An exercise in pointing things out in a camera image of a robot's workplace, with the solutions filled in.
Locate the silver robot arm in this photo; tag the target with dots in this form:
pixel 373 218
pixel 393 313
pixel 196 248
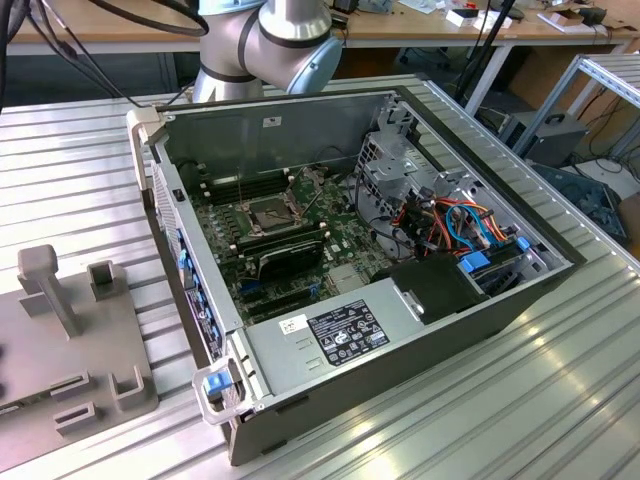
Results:
pixel 280 30

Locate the CPU socket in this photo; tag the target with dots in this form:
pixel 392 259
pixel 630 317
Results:
pixel 272 216

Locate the green motherboard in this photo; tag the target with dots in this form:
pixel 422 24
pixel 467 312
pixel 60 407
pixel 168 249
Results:
pixel 345 235

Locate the black graphics card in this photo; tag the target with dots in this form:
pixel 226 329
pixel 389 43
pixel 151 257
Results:
pixel 292 260

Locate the RAM slot white latches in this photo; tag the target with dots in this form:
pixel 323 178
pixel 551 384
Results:
pixel 220 182
pixel 280 235
pixel 220 193

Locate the silver chipset heatsink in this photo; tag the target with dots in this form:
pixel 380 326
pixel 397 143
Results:
pixel 345 278

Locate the black expansion slot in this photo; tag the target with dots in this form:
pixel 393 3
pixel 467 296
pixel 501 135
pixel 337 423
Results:
pixel 274 311
pixel 280 299

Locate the blue expansion slot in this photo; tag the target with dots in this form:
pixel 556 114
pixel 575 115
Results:
pixel 250 286

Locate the metal drive cage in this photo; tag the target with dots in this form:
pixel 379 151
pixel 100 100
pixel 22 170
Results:
pixel 395 170

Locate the black fan shroud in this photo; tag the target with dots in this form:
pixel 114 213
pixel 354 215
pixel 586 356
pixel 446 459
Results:
pixel 430 290

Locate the silver power supply unit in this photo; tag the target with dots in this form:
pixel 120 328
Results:
pixel 285 360

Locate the grey PC case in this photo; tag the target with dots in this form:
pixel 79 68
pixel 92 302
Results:
pixel 375 372

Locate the blue disk carrier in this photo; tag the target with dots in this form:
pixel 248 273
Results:
pixel 475 262

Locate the blue case latch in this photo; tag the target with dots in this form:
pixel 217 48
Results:
pixel 217 385

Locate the small blue drive latch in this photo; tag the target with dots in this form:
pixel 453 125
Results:
pixel 523 244

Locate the black chair base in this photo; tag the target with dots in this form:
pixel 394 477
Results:
pixel 425 57

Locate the white desk leg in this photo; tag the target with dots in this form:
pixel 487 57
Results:
pixel 493 75

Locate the dark blue crate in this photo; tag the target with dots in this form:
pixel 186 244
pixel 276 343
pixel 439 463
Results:
pixel 575 195

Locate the white cardboard box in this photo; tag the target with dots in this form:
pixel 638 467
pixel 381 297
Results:
pixel 460 19

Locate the black stand pole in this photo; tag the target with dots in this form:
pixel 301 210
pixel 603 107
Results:
pixel 492 35

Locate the grey parts rack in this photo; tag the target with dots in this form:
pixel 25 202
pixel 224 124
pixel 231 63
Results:
pixel 75 360

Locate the wooden desk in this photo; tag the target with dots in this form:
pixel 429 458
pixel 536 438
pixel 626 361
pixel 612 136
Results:
pixel 530 34

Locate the brown cardboard box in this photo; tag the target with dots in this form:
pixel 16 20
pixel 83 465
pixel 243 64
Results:
pixel 631 220

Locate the open cardboard box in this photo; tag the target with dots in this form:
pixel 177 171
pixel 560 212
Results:
pixel 560 21

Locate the green RAM stick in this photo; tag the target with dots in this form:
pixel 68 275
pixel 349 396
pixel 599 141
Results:
pixel 20 404

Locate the black desk device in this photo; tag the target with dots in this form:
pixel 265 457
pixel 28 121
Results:
pixel 595 16

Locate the aluminium profile frame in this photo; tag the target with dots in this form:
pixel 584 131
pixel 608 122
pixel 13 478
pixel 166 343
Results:
pixel 615 75

